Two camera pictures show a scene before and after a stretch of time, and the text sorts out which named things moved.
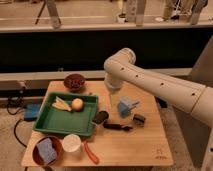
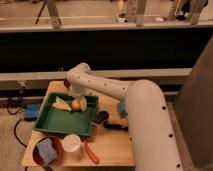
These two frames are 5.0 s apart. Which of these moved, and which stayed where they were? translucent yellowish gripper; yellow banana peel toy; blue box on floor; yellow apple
Moved: translucent yellowish gripper
Stayed: yellow banana peel toy; blue box on floor; yellow apple
